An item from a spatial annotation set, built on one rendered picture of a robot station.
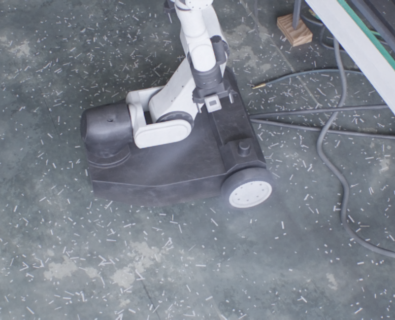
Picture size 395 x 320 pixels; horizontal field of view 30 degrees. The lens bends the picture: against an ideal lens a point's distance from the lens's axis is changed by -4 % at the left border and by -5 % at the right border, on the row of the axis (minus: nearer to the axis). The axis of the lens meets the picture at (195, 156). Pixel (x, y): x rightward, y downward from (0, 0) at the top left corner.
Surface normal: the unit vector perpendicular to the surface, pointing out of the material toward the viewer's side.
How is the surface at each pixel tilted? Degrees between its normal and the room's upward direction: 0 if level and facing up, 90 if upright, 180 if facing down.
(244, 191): 90
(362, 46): 0
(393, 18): 0
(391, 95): 90
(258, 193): 90
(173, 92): 60
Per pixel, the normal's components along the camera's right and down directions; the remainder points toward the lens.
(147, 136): 0.23, 0.77
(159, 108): -0.70, -0.29
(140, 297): 0.00, -0.61
